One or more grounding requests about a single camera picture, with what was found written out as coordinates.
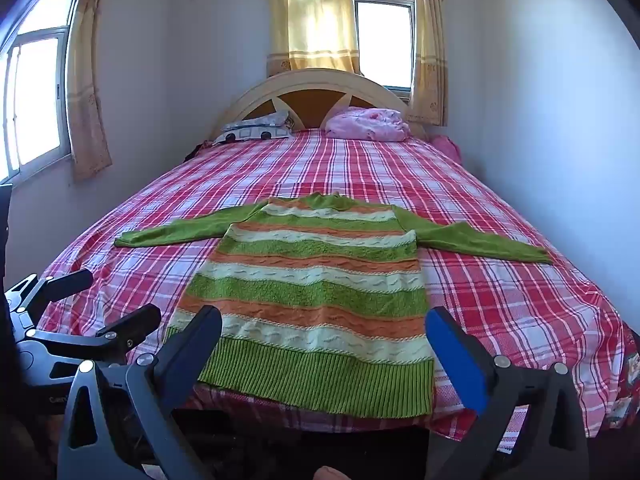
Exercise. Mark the printed bedding edge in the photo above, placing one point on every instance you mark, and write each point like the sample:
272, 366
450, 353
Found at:
626, 390

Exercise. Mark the pink cloth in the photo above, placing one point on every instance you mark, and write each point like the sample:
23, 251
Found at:
447, 149

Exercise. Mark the pink pillow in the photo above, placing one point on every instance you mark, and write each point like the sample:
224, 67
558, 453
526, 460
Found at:
367, 124

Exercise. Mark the red white plaid bedspread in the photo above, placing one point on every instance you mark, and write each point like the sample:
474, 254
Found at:
500, 300

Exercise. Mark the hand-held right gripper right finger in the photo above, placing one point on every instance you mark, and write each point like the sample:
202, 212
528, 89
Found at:
457, 360

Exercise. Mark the wide yellow curtain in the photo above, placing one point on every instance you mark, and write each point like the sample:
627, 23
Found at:
312, 20

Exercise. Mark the window behind headboard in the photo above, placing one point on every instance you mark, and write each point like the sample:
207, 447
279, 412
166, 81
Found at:
382, 35

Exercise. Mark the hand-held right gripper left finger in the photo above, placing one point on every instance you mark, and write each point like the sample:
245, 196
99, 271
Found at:
197, 342

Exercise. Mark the white black patterned pillow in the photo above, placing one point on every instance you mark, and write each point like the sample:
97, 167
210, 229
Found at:
252, 130

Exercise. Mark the yellow side window curtain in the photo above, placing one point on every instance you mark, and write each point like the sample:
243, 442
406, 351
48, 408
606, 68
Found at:
87, 85

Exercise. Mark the dark cloth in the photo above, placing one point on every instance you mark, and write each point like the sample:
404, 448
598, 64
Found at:
197, 151

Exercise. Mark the side window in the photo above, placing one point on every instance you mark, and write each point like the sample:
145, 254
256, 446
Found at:
35, 100

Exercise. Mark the green orange striped knit sweater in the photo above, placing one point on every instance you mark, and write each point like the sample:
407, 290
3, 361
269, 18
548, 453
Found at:
310, 300

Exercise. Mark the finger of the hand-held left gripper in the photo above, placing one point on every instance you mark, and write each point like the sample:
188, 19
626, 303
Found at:
65, 280
130, 325

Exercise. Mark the narrow yellow curtain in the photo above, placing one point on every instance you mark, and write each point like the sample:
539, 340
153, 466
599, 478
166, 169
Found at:
429, 45

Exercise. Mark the cream wooden headboard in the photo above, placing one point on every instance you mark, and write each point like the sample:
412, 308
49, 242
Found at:
310, 100

